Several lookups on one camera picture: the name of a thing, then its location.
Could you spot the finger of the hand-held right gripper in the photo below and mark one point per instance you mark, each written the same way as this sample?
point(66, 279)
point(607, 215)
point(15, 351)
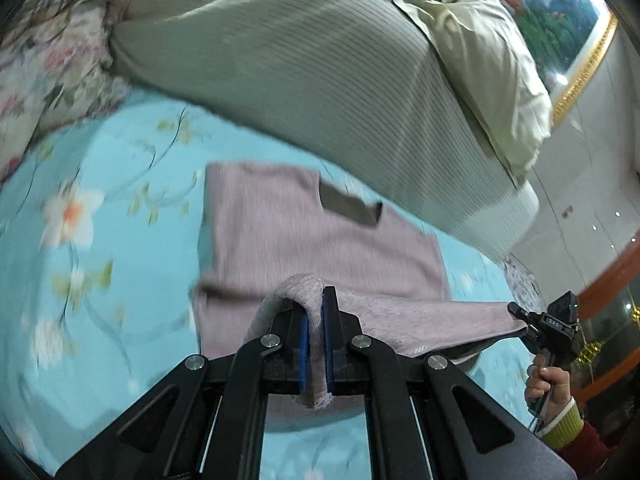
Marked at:
point(522, 312)

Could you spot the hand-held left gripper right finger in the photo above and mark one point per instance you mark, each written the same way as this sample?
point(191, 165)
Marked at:
point(328, 350)

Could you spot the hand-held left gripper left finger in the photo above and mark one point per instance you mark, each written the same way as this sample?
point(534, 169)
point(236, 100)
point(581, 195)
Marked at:
point(303, 350)

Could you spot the pink knit sweater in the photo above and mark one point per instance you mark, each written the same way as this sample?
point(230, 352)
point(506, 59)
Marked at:
point(300, 230)

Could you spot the person's right hand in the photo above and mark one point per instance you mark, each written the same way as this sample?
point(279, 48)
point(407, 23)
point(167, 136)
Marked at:
point(557, 390)

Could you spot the red-brown wooden cabinet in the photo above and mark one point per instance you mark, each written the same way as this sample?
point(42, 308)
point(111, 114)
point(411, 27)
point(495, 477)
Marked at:
point(615, 280)

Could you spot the blue floral bed sheet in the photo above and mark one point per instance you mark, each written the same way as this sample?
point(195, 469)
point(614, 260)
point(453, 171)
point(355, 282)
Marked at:
point(125, 270)

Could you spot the beige pillow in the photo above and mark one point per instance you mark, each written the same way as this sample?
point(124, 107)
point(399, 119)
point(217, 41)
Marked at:
point(490, 75)

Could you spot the green striped quilt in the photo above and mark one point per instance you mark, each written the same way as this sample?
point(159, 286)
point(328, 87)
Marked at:
point(300, 60)

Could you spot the gold framed landscape painting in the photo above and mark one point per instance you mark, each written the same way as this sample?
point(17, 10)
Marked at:
point(550, 10)

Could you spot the floral pillow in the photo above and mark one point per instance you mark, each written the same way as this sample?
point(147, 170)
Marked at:
point(50, 75)

